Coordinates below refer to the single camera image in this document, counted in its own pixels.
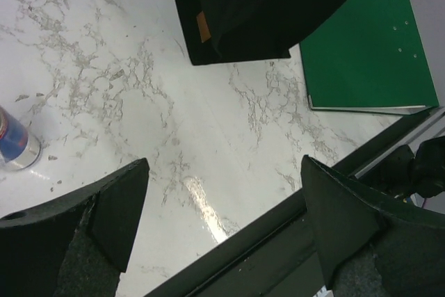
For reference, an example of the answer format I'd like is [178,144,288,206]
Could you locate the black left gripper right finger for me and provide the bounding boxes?
[301,156,444,296]

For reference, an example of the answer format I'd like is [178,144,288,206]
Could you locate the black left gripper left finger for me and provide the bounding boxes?
[1,159,149,296]

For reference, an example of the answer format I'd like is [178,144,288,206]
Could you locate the blue silver energy drink can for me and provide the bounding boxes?
[1,108,41,171]

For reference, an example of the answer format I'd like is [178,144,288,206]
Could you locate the black canvas bag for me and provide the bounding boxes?
[175,0,347,65]

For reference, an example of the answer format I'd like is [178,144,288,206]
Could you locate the green binder folder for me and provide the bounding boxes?
[300,0,439,115]

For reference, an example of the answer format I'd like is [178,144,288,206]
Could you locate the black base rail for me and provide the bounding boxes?
[152,109,444,296]

